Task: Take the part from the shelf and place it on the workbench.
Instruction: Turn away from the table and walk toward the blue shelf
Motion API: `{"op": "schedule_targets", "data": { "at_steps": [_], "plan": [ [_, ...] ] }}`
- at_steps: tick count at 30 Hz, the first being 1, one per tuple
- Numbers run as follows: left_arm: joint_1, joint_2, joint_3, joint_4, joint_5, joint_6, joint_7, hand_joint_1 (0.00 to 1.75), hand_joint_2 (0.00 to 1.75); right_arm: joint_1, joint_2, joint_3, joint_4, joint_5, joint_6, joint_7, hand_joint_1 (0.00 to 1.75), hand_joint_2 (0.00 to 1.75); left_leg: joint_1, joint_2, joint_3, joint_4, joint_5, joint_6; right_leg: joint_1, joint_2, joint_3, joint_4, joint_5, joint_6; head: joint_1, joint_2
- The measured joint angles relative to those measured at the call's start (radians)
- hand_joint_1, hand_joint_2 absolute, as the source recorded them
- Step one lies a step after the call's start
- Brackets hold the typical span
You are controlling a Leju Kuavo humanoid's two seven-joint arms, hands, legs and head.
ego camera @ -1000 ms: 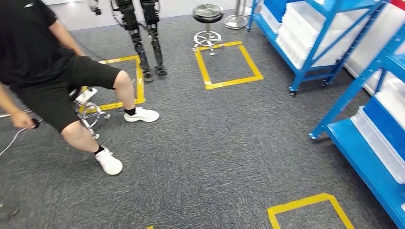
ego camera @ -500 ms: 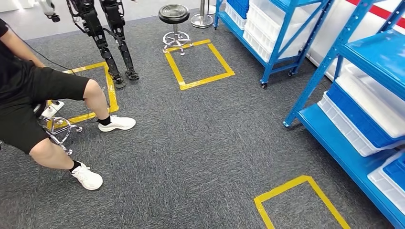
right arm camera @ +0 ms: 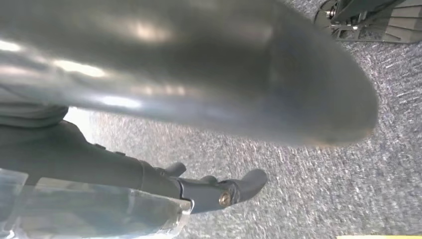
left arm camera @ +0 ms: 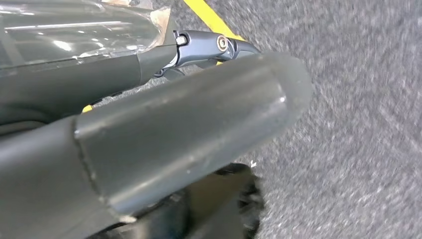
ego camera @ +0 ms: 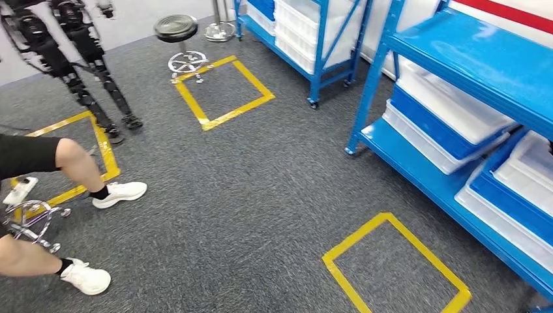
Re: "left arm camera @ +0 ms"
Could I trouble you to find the black robot leg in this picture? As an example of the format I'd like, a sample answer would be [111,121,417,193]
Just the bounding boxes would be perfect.
[87,163,264,239]

